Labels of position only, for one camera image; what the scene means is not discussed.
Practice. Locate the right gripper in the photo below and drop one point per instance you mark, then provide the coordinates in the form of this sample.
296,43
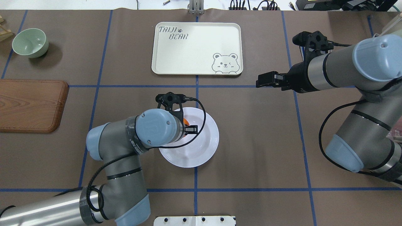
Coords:
299,78

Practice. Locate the grey metal bracket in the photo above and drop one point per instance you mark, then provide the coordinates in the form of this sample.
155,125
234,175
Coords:
196,7

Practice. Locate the orange fruit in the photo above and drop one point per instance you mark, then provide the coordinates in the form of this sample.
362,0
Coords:
185,121

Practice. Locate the wooden dish rack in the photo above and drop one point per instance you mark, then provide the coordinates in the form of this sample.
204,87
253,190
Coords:
4,33

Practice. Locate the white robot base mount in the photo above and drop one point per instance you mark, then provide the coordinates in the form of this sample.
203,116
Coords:
195,221

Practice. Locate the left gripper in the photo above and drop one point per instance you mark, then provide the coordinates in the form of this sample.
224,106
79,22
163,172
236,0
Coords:
192,129

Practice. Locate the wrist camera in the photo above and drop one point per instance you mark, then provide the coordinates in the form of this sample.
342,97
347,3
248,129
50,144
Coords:
169,99
315,41

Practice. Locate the white plate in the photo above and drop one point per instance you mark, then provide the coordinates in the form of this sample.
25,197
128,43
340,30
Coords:
198,151

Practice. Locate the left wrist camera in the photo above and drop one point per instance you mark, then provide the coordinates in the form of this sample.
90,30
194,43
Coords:
169,99

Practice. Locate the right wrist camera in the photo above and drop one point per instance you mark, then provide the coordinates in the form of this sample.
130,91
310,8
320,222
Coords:
315,41

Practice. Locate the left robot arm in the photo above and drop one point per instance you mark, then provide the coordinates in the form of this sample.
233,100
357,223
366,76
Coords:
117,190

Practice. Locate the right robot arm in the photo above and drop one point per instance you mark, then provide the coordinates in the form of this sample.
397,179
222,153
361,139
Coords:
353,136

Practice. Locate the cream bear tray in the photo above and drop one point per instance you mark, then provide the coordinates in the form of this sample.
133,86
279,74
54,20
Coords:
197,48

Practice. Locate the wooden cutting board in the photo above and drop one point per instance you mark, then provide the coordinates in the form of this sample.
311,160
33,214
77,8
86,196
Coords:
32,106

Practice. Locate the green bowl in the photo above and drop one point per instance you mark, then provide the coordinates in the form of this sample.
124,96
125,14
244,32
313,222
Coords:
30,43

